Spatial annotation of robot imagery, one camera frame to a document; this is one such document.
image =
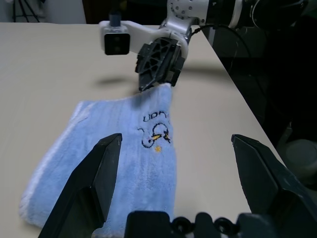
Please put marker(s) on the light blue terry towel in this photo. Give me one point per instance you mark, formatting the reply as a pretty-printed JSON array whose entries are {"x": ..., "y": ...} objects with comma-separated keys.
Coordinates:
[{"x": 148, "y": 173}]

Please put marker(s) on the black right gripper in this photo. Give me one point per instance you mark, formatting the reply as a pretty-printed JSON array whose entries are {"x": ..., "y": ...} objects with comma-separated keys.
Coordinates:
[{"x": 178, "y": 64}]

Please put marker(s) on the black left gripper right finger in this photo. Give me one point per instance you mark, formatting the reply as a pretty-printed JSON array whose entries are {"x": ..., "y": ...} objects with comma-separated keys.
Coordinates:
[{"x": 267, "y": 178}]

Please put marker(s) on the black tripod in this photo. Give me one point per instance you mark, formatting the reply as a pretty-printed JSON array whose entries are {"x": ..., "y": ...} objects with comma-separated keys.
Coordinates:
[{"x": 24, "y": 10}]

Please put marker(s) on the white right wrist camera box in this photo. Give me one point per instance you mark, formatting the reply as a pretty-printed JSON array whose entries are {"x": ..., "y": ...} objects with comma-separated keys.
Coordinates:
[{"x": 138, "y": 32}]

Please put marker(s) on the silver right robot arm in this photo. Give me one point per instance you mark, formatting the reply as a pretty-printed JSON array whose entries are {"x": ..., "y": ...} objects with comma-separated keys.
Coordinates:
[{"x": 183, "y": 10}]

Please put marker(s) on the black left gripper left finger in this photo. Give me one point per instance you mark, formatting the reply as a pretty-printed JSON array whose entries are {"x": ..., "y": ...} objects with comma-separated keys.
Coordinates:
[{"x": 84, "y": 186}]

